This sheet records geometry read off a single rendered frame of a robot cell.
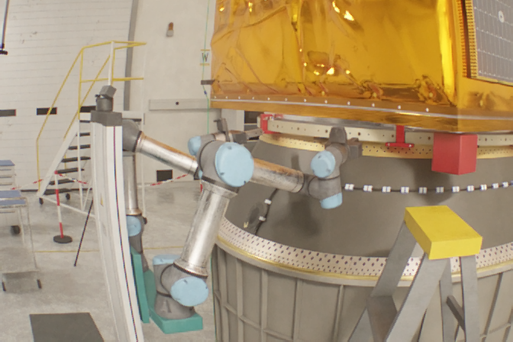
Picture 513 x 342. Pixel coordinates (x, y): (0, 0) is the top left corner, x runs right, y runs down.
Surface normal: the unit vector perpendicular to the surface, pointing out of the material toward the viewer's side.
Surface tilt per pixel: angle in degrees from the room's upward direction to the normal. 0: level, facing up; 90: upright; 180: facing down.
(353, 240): 62
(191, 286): 97
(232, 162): 83
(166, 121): 90
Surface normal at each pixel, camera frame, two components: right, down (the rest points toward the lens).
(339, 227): -0.46, -0.41
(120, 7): 0.53, 0.08
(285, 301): -0.66, 0.05
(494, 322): 0.28, 0.09
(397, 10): -0.86, 0.02
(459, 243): -0.07, 0.08
